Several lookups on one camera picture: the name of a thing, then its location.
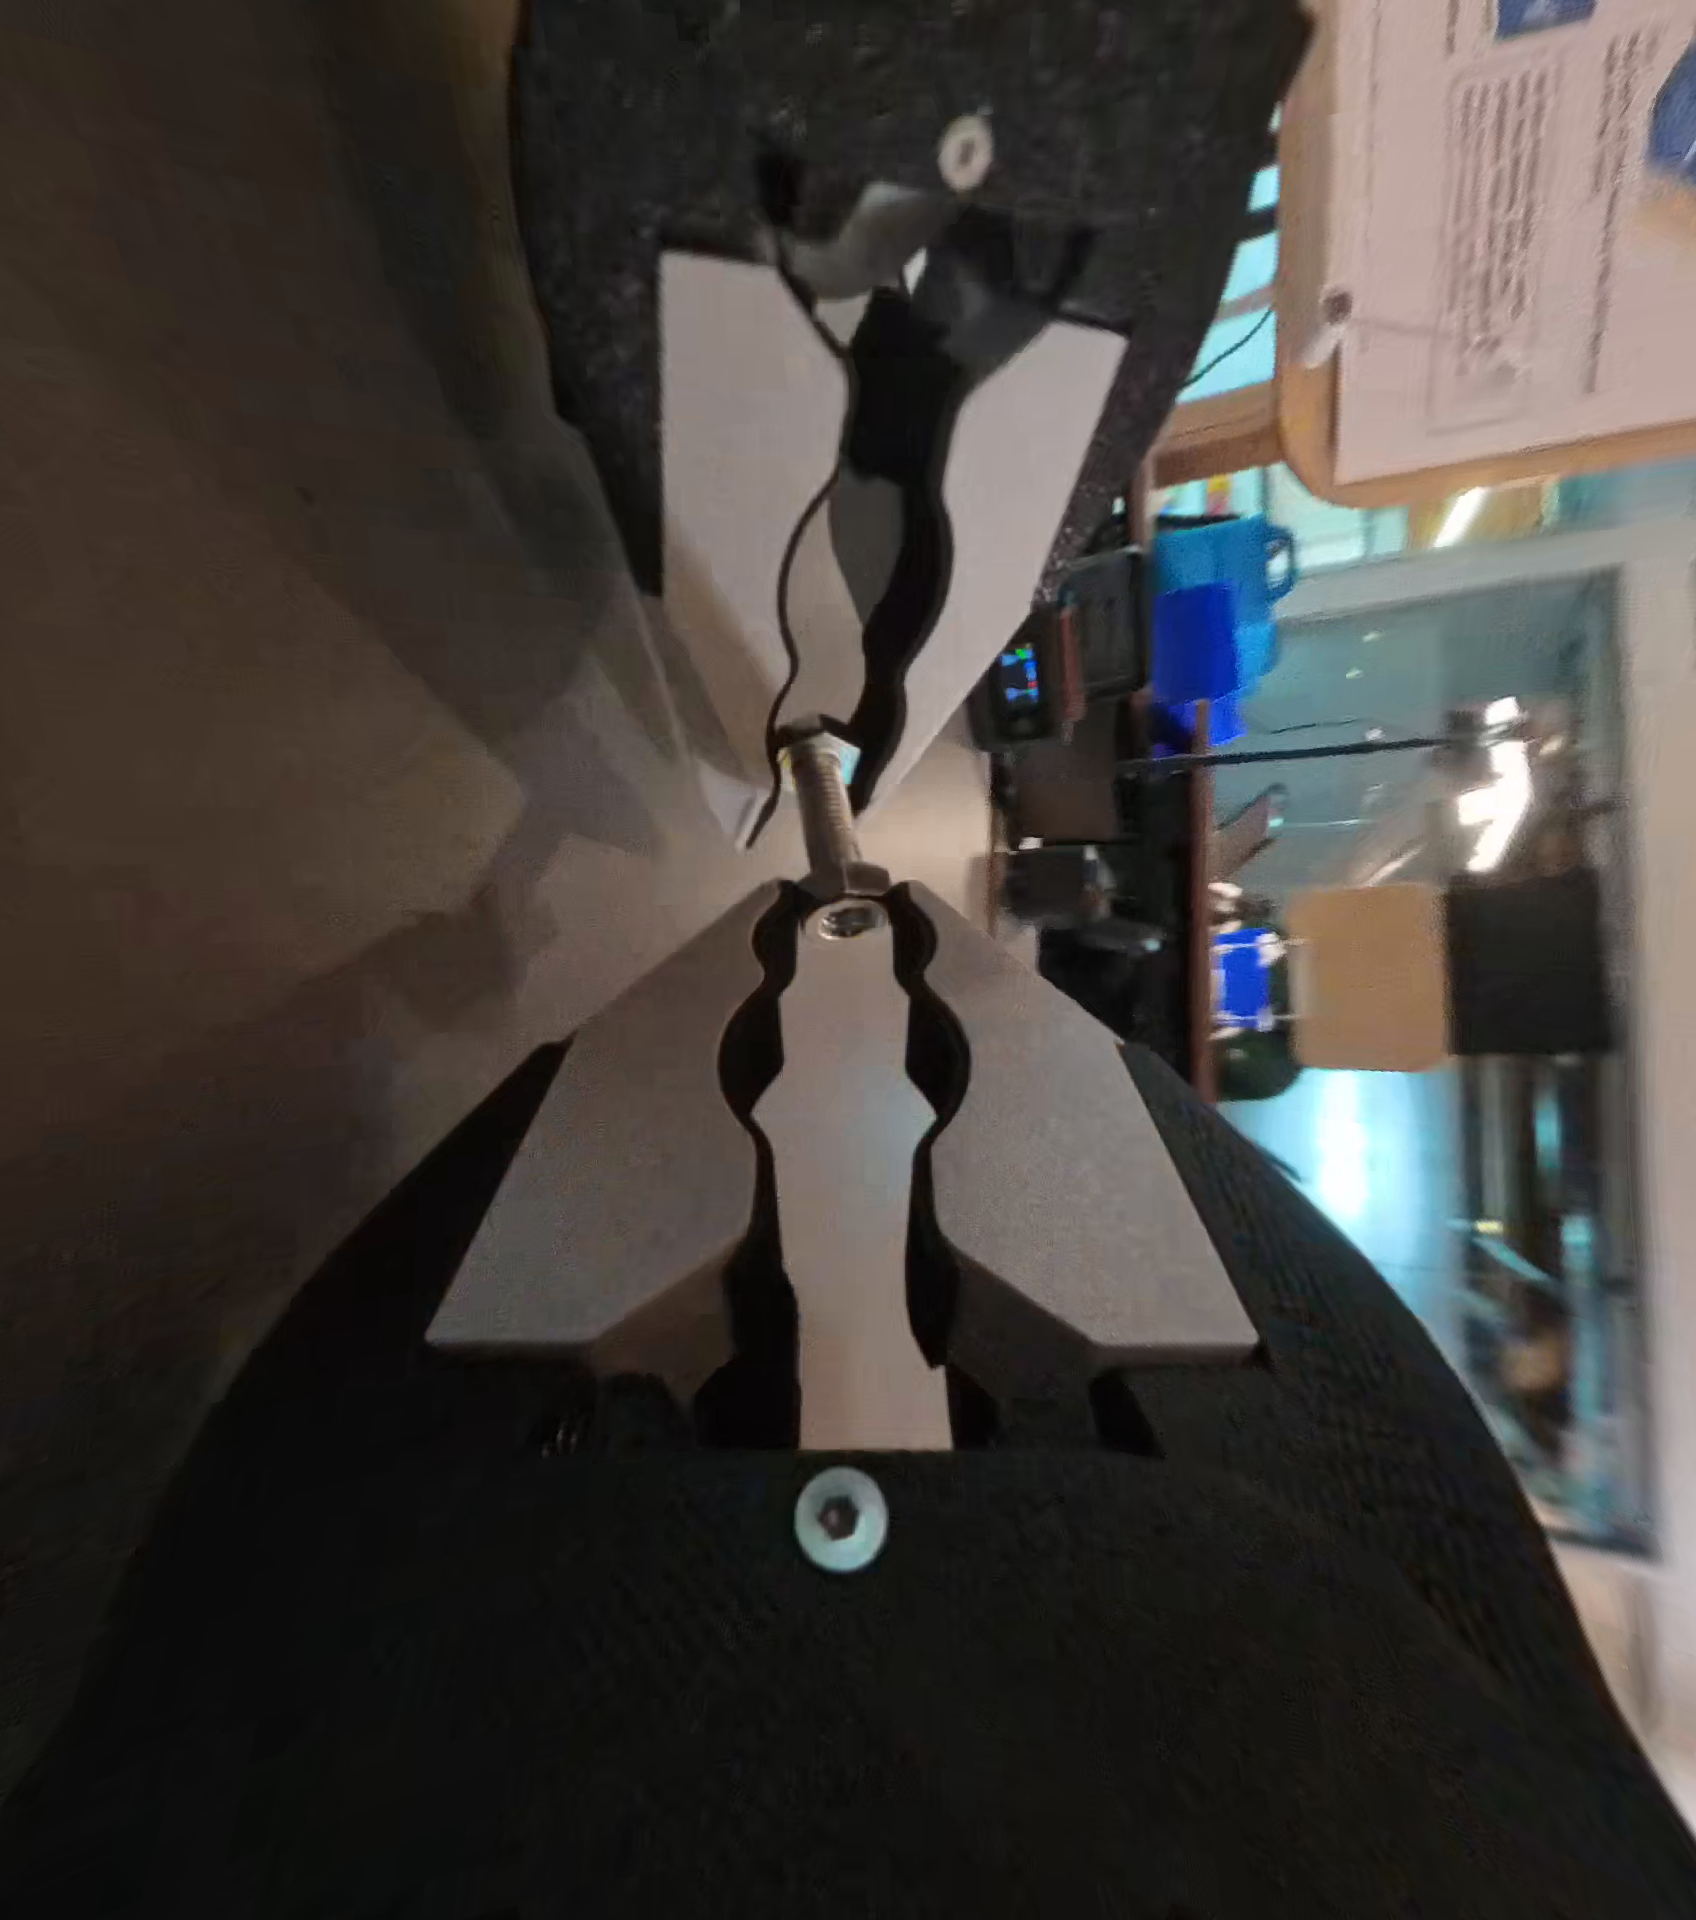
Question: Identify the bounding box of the silver hex bolt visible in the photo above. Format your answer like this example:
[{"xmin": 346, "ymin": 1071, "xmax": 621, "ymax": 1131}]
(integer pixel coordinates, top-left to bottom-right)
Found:
[{"xmin": 772, "ymin": 720, "xmax": 892, "ymax": 901}]

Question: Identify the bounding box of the wooden display board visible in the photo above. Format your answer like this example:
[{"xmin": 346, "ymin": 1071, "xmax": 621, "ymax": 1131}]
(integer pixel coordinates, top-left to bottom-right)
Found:
[{"xmin": 1274, "ymin": 0, "xmax": 1696, "ymax": 509}]

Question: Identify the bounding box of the studio light on stand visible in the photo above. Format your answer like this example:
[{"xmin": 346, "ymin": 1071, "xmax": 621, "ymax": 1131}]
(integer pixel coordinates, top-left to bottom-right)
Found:
[{"xmin": 1113, "ymin": 692, "xmax": 1558, "ymax": 879}]

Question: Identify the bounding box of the black square panel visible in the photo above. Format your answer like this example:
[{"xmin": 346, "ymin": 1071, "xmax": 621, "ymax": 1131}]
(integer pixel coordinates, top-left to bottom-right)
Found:
[{"xmin": 1447, "ymin": 869, "xmax": 1610, "ymax": 1056}]

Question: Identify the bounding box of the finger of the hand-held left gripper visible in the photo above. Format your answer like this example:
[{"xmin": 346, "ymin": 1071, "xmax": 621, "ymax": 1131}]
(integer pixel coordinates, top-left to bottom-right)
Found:
[
  {"xmin": 832, "ymin": 284, "xmax": 1132, "ymax": 819},
  {"xmin": 655, "ymin": 245, "xmax": 880, "ymax": 851}
]

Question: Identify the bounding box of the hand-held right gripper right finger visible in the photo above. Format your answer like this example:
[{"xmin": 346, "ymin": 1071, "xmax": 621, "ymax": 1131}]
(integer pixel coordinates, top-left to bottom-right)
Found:
[{"xmin": 889, "ymin": 881, "xmax": 1264, "ymax": 1451}]

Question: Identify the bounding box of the small blue bin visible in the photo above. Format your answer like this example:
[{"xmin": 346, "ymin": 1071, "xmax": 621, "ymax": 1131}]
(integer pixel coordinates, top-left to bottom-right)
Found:
[{"xmin": 1211, "ymin": 923, "xmax": 1296, "ymax": 1040}]

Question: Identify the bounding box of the light blue tote box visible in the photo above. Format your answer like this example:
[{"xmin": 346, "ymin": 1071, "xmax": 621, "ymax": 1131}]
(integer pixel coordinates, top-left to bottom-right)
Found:
[{"xmin": 1148, "ymin": 512, "xmax": 1299, "ymax": 708}]

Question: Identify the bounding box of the printed instruction sheet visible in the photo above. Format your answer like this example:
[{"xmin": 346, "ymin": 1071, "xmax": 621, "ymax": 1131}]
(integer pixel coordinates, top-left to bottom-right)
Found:
[{"xmin": 1328, "ymin": 0, "xmax": 1696, "ymax": 447}]

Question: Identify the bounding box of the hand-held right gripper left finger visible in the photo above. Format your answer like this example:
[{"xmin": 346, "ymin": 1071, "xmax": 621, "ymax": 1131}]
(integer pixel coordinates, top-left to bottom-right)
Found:
[{"xmin": 422, "ymin": 881, "xmax": 808, "ymax": 1451}]

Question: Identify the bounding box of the dark blue plastic bin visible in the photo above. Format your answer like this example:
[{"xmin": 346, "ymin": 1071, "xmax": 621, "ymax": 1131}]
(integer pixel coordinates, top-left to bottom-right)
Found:
[{"xmin": 1152, "ymin": 581, "xmax": 1255, "ymax": 751}]

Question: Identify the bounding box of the black power station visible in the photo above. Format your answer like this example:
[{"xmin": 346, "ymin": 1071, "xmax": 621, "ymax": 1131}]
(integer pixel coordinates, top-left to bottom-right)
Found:
[{"xmin": 969, "ymin": 545, "xmax": 1154, "ymax": 751}]

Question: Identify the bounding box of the black desk device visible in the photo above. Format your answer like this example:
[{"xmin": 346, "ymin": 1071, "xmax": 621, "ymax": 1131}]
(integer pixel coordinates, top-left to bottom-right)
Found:
[{"xmin": 1003, "ymin": 839, "xmax": 1142, "ymax": 961}]

